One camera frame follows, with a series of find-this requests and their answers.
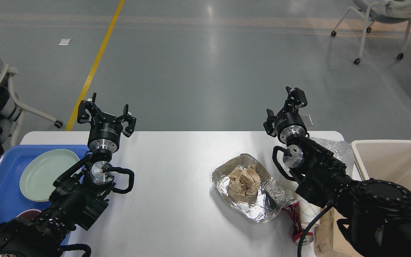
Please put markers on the blue plastic tray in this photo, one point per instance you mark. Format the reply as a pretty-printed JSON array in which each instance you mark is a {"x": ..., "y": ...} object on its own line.
[{"x": 12, "y": 164}]

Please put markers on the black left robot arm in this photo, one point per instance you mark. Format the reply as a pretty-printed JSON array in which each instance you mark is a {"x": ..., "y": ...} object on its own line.
[{"x": 79, "y": 195}]

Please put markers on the white office chair left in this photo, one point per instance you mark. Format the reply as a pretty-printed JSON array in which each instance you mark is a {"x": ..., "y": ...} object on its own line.
[{"x": 12, "y": 129}]

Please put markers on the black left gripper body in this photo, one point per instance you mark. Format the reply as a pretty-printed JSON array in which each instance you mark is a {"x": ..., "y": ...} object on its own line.
[{"x": 105, "y": 132}]

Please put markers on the brown paper bag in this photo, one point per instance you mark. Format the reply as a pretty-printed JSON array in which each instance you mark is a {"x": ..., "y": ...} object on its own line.
[{"x": 329, "y": 242}]

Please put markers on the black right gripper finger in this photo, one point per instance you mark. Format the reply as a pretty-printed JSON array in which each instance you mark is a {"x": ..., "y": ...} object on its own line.
[
  {"x": 296, "y": 99},
  {"x": 269, "y": 124}
]

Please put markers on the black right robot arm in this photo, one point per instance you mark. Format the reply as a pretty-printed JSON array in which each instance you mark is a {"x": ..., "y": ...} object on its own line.
[{"x": 376, "y": 213}]

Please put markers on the grey office chair right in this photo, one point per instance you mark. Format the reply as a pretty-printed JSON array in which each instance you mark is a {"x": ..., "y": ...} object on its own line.
[{"x": 381, "y": 11}]

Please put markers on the pink mug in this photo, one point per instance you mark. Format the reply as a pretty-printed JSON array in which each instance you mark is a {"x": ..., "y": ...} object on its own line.
[{"x": 29, "y": 214}]

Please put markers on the crumpled brown paper ball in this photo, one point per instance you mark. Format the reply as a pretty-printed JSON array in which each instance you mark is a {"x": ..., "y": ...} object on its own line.
[{"x": 244, "y": 181}]

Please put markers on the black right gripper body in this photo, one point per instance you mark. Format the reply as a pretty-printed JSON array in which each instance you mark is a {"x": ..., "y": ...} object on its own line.
[{"x": 288, "y": 123}]

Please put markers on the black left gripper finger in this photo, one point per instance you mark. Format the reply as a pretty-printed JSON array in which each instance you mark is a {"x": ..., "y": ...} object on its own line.
[
  {"x": 88, "y": 112},
  {"x": 126, "y": 122}
]

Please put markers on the red snack wrapper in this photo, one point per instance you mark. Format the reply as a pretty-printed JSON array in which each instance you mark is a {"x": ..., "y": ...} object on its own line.
[{"x": 298, "y": 231}]

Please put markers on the crumpled clear plastic container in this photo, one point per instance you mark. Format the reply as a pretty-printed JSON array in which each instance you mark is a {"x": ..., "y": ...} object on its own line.
[{"x": 341, "y": 151}]

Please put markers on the beige plastic bin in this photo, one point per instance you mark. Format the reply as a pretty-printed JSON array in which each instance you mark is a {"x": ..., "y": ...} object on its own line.
[{"x": 388, "y": 160}]

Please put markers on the mint green plate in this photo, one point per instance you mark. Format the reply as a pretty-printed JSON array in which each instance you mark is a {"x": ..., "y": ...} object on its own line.
[{"x": 36, "y": 183}]

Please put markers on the crumpled aluminium foil tray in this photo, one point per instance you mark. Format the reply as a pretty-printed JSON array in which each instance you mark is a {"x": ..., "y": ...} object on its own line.
[{"x": 269, "y": 198}]

